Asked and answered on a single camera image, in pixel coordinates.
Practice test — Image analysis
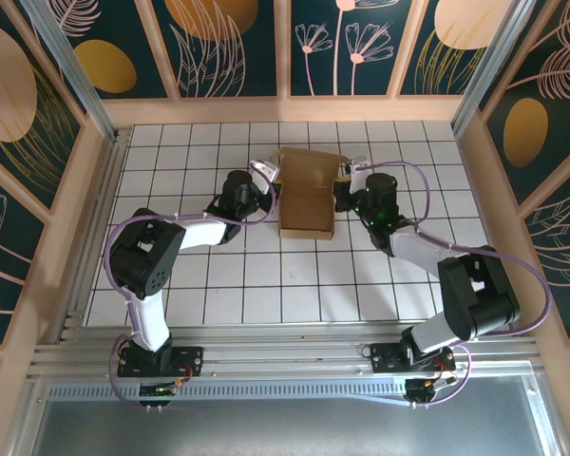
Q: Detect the brown cardboard paper box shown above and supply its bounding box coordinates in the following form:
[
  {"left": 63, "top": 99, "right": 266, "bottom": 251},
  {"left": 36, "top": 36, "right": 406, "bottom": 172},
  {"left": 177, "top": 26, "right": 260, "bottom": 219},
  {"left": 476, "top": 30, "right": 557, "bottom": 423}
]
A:
[{"left": 270, "top": 146, "right": 352, "bottom": 240}]

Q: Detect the grey metal sheet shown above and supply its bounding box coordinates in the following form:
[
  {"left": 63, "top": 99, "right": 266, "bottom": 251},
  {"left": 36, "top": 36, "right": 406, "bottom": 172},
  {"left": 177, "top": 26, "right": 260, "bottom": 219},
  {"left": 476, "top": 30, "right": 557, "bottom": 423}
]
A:
[{"left": 9, "top": 372, "right": 564, "bottom": 456}]

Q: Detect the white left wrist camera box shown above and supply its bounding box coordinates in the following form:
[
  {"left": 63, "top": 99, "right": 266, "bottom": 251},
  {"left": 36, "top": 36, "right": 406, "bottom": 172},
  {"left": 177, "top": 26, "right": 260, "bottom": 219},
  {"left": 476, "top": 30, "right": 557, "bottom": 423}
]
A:
[{"left": 248, "top": 159, "right": 280, "bottom": 195}]

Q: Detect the aluminium side rail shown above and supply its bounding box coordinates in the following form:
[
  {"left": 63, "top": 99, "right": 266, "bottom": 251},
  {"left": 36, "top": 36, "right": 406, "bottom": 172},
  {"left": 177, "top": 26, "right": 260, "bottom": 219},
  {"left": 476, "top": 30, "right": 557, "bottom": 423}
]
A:
[{"left": 56, "top": 130, "right": 132, "bottom": 344}]

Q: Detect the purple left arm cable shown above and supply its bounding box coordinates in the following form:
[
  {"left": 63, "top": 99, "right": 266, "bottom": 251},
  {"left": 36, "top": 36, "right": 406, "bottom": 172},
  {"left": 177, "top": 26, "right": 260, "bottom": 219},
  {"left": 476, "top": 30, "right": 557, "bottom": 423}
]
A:
[{"left": 104, "top": 161, "right": 280, "bottom": 410}]

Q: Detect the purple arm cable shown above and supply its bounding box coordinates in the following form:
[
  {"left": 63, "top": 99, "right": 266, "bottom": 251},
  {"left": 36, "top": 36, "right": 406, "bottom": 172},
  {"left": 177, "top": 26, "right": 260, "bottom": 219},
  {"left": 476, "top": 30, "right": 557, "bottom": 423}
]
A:
[
  {"left": 104, "top": 161, "right": 280, "bottom": 410},
  {"left": 355, "top": 160, "right": 553, "bottom": 409}
]

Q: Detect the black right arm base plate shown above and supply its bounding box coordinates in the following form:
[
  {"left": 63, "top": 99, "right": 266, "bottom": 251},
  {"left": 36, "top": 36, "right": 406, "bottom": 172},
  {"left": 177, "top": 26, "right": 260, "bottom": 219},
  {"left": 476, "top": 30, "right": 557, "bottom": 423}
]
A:
[{"left": 370, "top": 341, "right": 457, "bottom": 376}]

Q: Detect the aluminium mounting rail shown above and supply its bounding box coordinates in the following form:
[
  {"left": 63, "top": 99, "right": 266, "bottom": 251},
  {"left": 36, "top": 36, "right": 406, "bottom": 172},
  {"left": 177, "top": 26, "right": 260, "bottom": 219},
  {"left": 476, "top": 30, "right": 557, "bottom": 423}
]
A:
[{"left": 28, "top": 322, "right": 542, "bottom": 381}]

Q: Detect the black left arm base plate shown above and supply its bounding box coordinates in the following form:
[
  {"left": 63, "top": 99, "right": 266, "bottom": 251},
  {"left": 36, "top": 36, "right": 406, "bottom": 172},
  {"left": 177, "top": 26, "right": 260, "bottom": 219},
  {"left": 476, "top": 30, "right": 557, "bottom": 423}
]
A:
[{"left": 117, "top": 345, "right": 205, "bottom": 379}]

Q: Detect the aluminium frame post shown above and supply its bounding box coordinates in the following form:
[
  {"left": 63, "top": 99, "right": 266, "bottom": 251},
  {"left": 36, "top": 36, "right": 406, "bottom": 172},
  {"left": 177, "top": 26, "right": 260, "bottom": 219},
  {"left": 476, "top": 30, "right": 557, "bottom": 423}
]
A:
[
  {"left": 18, "top": 0, "right": 121, "bottom": 143},
  {"left": 450, "top": 0, "right": 541, "bottom": 139}
]

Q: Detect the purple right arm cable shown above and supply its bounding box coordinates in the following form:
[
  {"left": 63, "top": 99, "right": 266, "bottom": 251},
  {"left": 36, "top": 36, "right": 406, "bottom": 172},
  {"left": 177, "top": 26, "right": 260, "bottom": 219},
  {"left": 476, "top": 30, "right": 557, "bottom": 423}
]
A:
[{"left": 355, "top": 160, "right": 553, "bottom": 409}]

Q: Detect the pale flat ribbon cable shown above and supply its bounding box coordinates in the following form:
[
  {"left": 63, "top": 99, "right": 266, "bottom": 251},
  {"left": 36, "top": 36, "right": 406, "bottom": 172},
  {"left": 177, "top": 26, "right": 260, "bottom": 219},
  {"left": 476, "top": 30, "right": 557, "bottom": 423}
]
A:
[{"left": 334, "top": 391, "right": 409, "bottom": 409}]

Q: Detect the grey slotted cable duct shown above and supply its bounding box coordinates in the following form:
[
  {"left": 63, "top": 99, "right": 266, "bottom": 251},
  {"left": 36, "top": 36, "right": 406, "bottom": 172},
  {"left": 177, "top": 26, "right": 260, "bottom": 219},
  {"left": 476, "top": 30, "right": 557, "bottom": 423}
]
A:
[{"left": 47, "top": 379, "right": 538, "bottom": 405}]

